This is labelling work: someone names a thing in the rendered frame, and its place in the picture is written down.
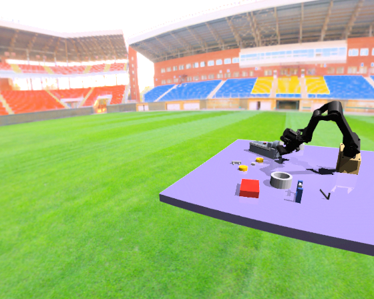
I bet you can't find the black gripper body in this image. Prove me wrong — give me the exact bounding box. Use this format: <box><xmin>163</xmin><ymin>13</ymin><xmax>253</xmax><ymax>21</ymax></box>
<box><xmin>276</xmin><ymin>140</ymin><xmax>300</xmax><ymax>155</ymax></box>

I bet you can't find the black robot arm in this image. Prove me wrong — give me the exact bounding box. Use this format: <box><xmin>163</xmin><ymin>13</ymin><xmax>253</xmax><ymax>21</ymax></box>
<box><xmin>280</xmin><ymin>101</ymin><xmax>361</xmax><ymax>158</ymax></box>

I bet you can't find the red block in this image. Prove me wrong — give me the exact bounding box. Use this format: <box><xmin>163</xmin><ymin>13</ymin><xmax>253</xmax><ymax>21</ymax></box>
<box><xmin>239</xmin><ymin>179</ymin><xmax>260</xmax><ymax>198</ymax></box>

